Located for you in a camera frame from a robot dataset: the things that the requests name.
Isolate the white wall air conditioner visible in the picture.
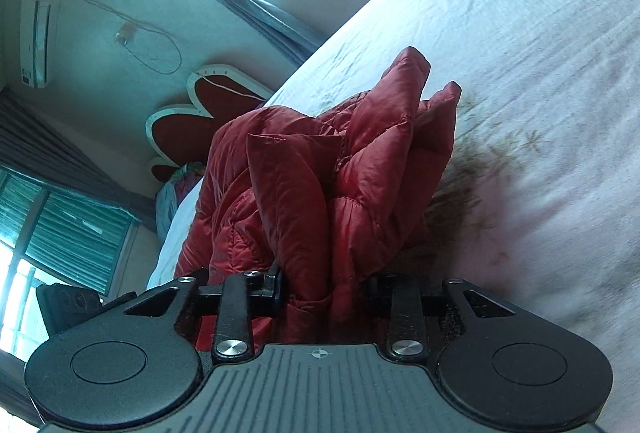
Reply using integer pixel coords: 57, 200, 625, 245
18, 0, 60, 89

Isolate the red puffer jacket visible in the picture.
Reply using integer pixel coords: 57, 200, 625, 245
176, 47, 461, 344

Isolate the red heart-shaped headboard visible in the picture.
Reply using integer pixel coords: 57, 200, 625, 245
145, 63, 274, 182

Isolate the white floral bed sheet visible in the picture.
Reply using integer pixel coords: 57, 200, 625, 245
146, 0, 640, 429

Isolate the wall cable with plug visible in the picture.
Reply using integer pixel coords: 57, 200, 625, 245
60, 0, 184, 76

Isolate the side window with blinds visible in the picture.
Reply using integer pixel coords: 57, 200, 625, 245
1, 170, 134, 361

